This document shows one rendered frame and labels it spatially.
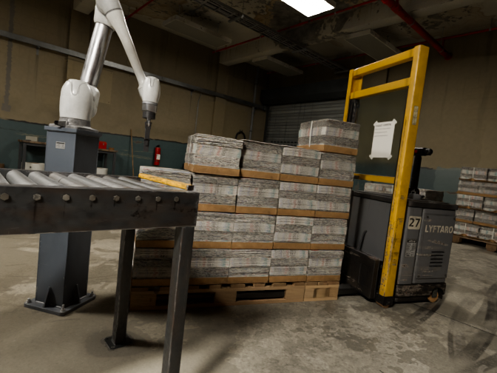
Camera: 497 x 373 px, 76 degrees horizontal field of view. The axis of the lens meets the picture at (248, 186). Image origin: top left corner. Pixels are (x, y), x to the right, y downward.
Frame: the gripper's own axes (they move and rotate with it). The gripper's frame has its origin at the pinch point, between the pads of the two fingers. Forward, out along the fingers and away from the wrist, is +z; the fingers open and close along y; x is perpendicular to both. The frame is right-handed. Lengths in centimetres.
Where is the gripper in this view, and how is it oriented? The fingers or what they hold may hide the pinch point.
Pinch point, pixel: (146, 146)
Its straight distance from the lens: 207.8
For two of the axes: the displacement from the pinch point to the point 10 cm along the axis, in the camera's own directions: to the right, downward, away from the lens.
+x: -9.3, -0.8, -3.6
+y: -3.5, -1.0, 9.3
